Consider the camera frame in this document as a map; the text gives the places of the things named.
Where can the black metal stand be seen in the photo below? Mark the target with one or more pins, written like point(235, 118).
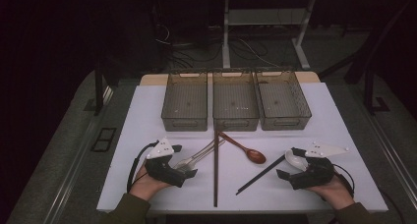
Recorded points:
point(369, 93)

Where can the brown translucent plastic bin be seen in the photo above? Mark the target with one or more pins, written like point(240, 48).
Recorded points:
point(282, 99)
point(185, 99)
point(235, 99)

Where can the white ceramic spoon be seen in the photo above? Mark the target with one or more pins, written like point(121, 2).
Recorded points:
point(295, 160)

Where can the brown wooden spoon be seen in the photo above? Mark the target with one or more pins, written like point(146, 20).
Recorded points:
point(255, 156)

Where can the white metal table frame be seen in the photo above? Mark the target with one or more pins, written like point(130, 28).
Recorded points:
point(225, 37)

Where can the black chopstick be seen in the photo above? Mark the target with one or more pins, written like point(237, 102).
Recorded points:
point(259, 176)
point(272, 166)

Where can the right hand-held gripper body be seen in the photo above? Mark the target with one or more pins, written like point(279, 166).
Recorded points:
point(316, 176)

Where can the person's right hand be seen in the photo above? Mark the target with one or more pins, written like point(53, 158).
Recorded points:
point(337, 193)

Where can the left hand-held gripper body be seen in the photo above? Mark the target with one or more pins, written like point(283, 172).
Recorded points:
point(164, 171)

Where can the person's left hand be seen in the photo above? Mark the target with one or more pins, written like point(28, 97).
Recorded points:
point(146, 186)

